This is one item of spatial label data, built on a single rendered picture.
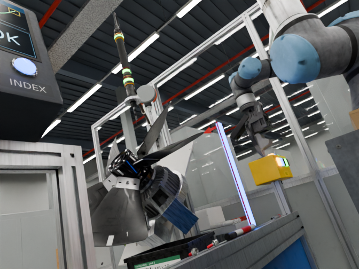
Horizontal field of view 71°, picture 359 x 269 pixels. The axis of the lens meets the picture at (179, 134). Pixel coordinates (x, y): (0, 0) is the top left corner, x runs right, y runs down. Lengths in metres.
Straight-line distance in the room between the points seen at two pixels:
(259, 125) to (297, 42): 0.45
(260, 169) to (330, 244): 0.61
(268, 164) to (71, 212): 0.76
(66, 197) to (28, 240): 6.29
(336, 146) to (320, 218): 0.90
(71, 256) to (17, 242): 6.23
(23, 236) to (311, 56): 6.39
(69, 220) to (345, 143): 0.50
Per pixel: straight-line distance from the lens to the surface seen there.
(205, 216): 1.45
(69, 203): 0.35
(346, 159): 0.58
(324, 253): 1.49
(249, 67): 0.97
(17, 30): 0.39
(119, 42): 1.28
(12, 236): 6.54
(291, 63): 0.65
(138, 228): 0.85
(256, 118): 1.01
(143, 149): 1.11
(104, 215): 0.91
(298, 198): 1.46
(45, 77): 0.33
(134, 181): 1.01
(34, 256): 6.65
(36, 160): 0.35
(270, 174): 0.98
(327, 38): 0.67
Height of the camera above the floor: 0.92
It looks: 19 degrees up
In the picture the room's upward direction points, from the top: 15 degrees counter-clockwise
